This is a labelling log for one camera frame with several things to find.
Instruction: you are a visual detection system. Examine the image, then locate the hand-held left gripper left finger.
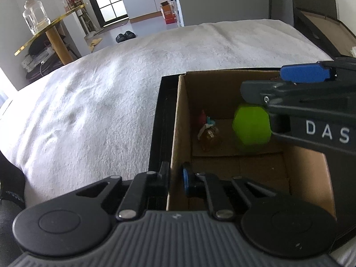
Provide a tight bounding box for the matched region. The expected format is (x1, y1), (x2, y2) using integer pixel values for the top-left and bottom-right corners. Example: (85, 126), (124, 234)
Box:
(74, 161), (170, 221)

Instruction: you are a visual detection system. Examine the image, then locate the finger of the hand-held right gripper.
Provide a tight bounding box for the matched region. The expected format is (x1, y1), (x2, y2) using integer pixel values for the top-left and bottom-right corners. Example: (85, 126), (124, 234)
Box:
(241, 79), (356, 108)
(280, 57), (356, 85)

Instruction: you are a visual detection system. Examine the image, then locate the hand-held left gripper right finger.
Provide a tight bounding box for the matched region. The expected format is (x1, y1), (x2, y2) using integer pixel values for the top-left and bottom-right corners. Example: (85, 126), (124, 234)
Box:
(182, 162), (281, 221)

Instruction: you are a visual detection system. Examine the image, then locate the green hexagonal container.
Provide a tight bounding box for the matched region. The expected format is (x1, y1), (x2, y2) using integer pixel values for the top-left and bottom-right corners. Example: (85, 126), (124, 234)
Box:
(232, 103), (271, 153)

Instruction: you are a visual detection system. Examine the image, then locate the brown cardboard box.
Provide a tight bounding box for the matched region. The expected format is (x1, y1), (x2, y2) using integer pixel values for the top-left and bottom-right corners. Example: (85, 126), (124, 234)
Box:
(166, 71), (338, 223)

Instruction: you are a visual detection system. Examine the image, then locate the clear ball figurine red hat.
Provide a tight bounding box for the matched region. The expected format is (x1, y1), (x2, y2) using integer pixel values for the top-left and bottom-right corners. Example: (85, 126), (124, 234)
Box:
(197, 110), (223, 152)

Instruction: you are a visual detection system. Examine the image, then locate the black tray with cardboard liner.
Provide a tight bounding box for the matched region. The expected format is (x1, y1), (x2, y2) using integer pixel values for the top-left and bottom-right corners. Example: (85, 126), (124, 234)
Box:
(293, 7), (356, 60)

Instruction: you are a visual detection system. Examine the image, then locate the white blanket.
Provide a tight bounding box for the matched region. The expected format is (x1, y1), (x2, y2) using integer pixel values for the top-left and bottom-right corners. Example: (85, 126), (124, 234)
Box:
(0, 19), (356, 267)

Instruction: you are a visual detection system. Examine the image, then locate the orange box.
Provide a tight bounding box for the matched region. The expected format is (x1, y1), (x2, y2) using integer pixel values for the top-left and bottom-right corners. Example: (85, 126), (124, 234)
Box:
(161, 4), (177, 24)

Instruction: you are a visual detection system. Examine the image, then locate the gold round tiered table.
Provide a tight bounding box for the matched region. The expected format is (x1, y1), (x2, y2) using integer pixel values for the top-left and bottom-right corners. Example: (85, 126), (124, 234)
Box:
(14, 0), (89, 66)

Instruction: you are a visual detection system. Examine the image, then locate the white standing appliance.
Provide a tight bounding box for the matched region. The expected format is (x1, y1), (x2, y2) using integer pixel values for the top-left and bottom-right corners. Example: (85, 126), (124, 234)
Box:
(79, 6), (96, 38)

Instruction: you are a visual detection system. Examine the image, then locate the white boxes pile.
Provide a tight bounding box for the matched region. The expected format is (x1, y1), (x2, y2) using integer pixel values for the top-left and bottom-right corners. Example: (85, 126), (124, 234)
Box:
(22, 47), (55, 70)

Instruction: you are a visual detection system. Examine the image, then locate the black bag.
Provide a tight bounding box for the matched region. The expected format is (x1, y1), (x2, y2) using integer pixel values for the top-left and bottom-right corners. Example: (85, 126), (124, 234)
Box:
(28, 37), (52, 55)

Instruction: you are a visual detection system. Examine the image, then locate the black framed glass door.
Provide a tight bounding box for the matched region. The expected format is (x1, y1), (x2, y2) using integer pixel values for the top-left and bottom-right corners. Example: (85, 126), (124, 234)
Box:
(83, 0), (130, 25)

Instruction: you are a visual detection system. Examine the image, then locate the clear glass jar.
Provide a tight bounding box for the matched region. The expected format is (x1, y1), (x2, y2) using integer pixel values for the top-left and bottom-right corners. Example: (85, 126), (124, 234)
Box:
(22, 0), (51, 35)

